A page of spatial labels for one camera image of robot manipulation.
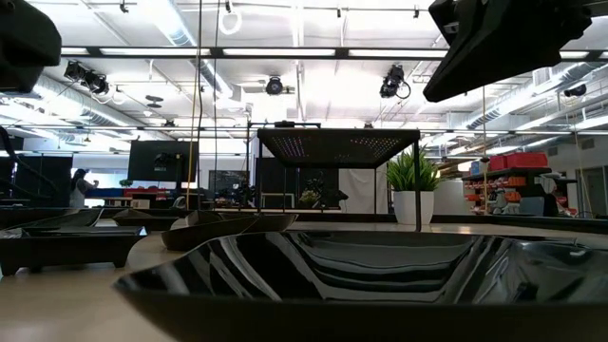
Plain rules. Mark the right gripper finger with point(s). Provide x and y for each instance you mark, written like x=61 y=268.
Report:
x=449 y=19
x=499 y=47

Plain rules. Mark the black square mini plate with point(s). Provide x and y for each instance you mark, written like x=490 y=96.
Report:
x=71 y=252

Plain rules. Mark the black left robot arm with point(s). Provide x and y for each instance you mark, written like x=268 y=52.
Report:
x=24 y=43

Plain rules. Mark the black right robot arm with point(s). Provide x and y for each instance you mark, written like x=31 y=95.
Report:
x=599 y=5

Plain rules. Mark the black beam with light bars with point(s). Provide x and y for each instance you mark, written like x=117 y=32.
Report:
x=451 y=131
x=157 y=51

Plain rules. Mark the small red storage bin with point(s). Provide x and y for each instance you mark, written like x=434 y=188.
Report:
x=497 y=163

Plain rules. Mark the large red storage bin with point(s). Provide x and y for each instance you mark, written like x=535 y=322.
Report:
x=527 y=160

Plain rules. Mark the dark storage shelf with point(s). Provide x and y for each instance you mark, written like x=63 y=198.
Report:
x=503 y=172

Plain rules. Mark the black perforated metal rack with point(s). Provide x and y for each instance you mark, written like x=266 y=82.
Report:
x=339 y=147

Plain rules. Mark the green plant in white pot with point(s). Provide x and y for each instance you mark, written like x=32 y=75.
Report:
x=412 y=204

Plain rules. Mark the white panel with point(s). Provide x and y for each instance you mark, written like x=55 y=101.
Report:
x=361 y=190

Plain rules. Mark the small background potted plant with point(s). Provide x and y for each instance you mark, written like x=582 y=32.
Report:
x=309 y=197

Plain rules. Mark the black monitor on stand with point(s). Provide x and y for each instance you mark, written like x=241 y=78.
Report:
x=161 y=161

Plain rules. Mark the blue and red background table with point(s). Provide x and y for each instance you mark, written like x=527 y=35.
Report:
x=114 y=192

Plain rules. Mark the person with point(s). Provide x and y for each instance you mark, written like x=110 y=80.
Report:
x=78 y=190

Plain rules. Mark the black partition panel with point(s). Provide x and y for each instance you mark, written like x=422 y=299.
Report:
x=47 y=180

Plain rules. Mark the black ceiling-mounted camera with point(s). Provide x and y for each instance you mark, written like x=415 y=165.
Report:
x=575 y=90
x=88 y=78

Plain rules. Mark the black overhead camera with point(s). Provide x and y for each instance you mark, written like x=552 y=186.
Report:
x=274 y=86

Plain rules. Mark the black background rig frame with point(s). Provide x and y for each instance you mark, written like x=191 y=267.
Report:
x=285 y=124

